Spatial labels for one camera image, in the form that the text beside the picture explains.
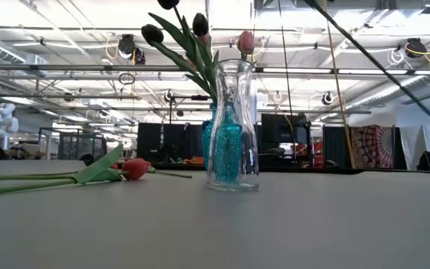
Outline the pink artificial tulip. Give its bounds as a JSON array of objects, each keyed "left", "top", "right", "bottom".
[
  {"left": 199, "top": 32, "right": 213, "bottom": 49},
  {"left": 237, "top": 30, "right": 256, "bottom": 61}
]

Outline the teal glass vase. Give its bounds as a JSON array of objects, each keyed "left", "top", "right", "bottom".
[{"left": 201, "top": 100, "right": 244, "bottom": 184}]

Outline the clear glass vase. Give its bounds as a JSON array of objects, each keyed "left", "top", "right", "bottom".
[{"left": 206, "top": 58, "right": 260, "bottom": 193}]

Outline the black boom stand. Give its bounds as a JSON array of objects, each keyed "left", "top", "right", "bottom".
[{"left": 168, "top": 94, "right": 211, "bottom": 124}]

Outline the black computer monitor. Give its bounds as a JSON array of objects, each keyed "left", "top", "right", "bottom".
[{"left": 261, "top": 113, "right": 310, "bottom": 145}]

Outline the wide black partition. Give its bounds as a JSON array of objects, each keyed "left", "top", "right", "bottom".
[{"left": 137, "top": 122, "right": 205, "bottom": 164}]

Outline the narrow black partition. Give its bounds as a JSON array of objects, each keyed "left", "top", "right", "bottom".
[{"left": 322, "top": 125, "right": 350, "bottom": 168}]

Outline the black rounded knob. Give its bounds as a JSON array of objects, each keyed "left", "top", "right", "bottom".
[{"left": 79, "top": 152, "right": 96, "bottom": 167}]

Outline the red patterned tapestry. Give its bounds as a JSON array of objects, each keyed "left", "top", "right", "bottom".
[{"left": 350, "top": 125, "right": 394, "bottom": 169}]

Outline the white hanging sheet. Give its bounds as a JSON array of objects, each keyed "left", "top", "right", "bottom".
[{"left": 399, "top": 125, "right": 430, "bottom": 171}]

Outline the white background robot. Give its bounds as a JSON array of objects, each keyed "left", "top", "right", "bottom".
[{"left": 0, "top": 102, "right": 20, "bottom": 151}]

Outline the hanging black cable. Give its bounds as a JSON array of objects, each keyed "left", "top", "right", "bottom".
[{"left": 277, "top": 0, "right": 297, "bottom": 160}]

